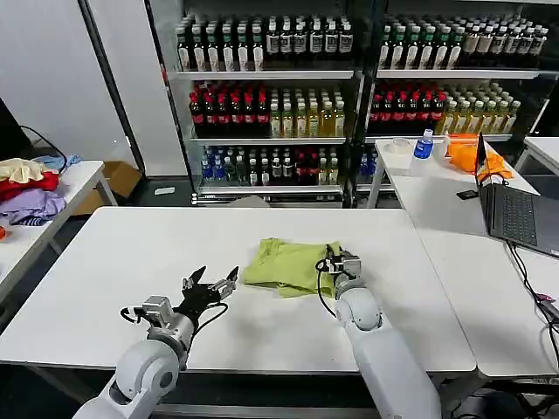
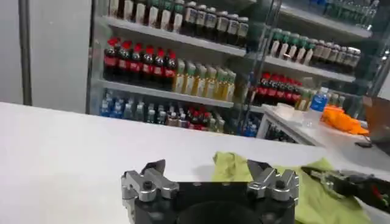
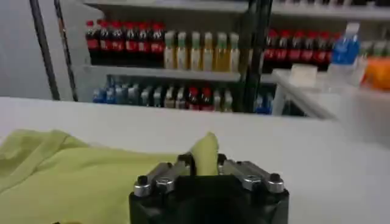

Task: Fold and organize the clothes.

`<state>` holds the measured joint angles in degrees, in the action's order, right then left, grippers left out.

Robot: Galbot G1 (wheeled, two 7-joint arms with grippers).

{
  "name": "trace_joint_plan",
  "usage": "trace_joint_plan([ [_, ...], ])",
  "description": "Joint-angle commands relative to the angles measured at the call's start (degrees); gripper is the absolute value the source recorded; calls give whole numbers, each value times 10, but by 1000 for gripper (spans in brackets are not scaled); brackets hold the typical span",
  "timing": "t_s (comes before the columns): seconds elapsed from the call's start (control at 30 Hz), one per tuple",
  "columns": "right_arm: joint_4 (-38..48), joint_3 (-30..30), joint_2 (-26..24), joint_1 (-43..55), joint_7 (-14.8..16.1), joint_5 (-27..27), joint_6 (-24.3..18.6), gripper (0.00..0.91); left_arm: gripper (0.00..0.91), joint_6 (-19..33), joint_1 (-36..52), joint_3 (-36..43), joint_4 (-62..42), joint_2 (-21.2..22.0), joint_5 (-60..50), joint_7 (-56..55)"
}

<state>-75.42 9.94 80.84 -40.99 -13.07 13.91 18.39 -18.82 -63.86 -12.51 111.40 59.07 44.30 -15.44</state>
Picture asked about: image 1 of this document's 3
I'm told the shelf with bottles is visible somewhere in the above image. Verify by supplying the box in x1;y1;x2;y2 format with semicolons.
146;0;366;209
355;0;559;197

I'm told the black laptop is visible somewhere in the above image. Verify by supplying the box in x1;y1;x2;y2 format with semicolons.
474;132;559;258

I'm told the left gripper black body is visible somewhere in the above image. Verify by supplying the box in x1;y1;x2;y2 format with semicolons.
174;283;222;317

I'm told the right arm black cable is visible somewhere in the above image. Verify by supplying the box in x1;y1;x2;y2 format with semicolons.
314;258;338;319

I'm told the black laptop cable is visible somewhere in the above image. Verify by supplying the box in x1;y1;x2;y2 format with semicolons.
505;241;559;363

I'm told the white side table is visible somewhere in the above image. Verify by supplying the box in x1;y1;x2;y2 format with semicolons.
0;160;118;306

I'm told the green shirt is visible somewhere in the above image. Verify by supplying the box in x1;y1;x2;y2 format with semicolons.
241;237;350;300

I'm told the cardboard box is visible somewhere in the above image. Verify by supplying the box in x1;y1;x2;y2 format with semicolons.
72;161;143;217

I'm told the light blue cloth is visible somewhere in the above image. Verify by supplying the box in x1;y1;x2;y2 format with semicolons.
33;154;83;172

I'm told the purple cloth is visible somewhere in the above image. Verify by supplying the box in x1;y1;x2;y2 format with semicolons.
0;189;67;227

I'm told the white desk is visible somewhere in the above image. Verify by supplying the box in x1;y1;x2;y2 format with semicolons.
369;138;541;232
414;226;559;381

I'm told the grey chair back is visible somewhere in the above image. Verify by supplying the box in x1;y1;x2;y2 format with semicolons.
227;196;272;209

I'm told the black monitor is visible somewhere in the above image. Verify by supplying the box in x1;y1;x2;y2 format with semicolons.
0;98;31;162

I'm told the black slanted pole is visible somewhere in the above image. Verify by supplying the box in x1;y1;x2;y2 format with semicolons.
77;0;148;178

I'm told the orange cloth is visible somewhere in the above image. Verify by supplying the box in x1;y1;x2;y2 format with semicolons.
445;133;513;183

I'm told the black monitor cable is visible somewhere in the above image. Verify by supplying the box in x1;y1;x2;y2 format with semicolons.
19;125;69;175

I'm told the cream cloth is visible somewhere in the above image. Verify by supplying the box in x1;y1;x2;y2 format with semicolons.
0;157;47;184

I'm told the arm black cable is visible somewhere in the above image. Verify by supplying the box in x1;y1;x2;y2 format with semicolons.
120;302;230;347
314;258;338;319

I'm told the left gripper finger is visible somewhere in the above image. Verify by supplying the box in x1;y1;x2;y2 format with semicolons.
208;265;240;302
181;265;207;292

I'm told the red cloth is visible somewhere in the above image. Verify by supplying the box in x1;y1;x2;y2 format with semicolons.
0;170;60;203

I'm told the blue-label water bottle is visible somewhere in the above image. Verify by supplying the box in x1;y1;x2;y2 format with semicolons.
411;128;435;170

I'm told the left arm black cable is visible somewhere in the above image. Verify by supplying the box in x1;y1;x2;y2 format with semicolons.
120;302;230;347

